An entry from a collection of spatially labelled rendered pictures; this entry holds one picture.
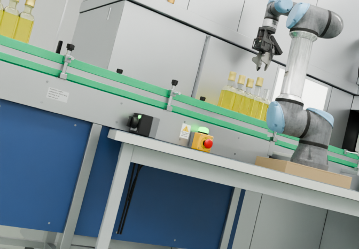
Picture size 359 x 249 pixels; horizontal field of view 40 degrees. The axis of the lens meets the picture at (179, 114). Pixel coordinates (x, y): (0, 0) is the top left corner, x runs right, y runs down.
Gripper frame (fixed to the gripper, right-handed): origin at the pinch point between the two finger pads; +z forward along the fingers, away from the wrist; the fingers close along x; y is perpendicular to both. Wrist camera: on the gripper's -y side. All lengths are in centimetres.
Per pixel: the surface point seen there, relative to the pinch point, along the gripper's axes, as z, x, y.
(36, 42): -20, -310, 38
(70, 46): 23, 17, 102
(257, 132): 32.5, 13.9, 5.4
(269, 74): -1.7, -12.0, -15.1
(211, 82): 12.8, -11.7, 20.3
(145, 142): 50, 40, 75
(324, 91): -5, -13, -59
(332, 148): 28, 4, -57
